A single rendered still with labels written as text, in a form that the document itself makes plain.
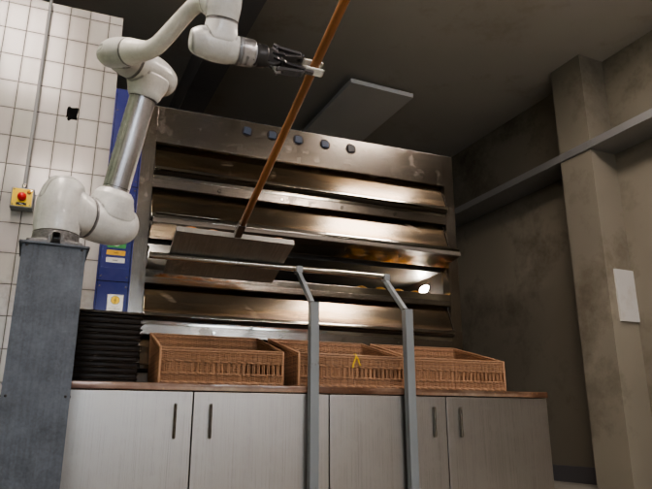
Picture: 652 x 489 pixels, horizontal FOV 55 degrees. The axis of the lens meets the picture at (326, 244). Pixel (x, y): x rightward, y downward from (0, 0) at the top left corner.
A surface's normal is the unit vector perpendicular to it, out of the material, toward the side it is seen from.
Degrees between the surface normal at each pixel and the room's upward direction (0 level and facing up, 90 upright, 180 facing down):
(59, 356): 90
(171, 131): 90
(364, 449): 90
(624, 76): 90
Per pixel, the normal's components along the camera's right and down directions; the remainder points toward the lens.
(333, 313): 0.34, -0.58
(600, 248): -0.91, -0.11
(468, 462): 0.37, -0.26
